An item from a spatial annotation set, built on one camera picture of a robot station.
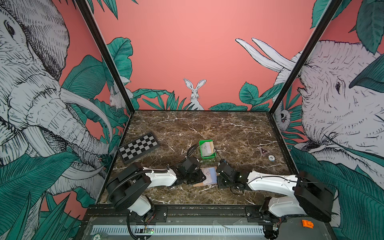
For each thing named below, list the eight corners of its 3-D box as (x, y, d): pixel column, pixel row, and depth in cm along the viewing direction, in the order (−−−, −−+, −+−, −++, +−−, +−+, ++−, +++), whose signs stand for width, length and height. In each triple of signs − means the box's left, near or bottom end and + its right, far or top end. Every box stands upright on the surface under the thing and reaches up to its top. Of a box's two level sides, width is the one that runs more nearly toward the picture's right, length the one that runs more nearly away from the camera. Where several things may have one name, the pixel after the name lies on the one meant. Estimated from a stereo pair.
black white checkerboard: (125, 165, 93) (122, 162, 90) (119, 150, 99) (117, 147, 96) (160, 146, 102) (159, 143, 98) (153, 134, 108) (151, 131, 105)
